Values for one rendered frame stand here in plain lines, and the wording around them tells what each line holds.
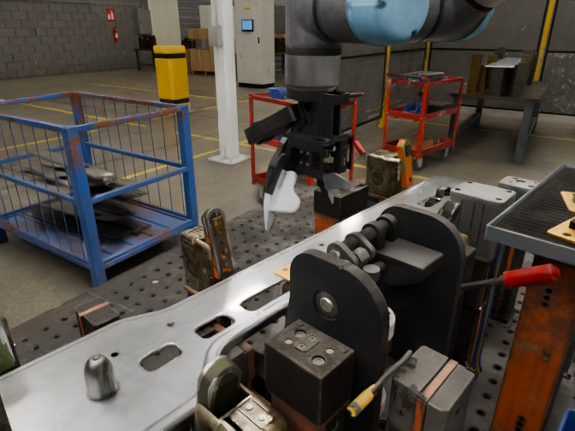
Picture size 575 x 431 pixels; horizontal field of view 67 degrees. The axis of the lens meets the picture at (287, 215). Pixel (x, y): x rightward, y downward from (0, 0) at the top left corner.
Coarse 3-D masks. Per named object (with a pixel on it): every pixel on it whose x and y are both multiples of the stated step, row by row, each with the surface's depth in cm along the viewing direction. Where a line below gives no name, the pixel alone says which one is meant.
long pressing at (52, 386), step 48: (432, 192) 111; (240, 288) 70; (96, 336) 59; (144, 336) 59; (192, 336) 59; (240, 336) 60; (0, 384) 52; (48, 384) 52; (144, 384) 52; (192, 384) 52
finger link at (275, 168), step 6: (276, 150) 62; (282, 150) 61; (276, 156) 61; (282, 156) 61; (270, 162) 61; (276, 162) 61; (282, 162) 61; (270, 168) 61; (276, 168) 61; (282, 168) 62; (270, 174) 61; (276, 174) 61; (270, 180) 62; (276, 180) 61; (264, 186) 62; (270, 186) 62; (270, 192) 61
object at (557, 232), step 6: (564, 222) 55; (570, 222) 53; (552, 228) 53; (558, 228) 53; (564, 228) 53; (570, 228) 53; (552, 234) 52; (558, 234) 51; (564, 234) 52; (570, 234) 52; (570, 240) 50
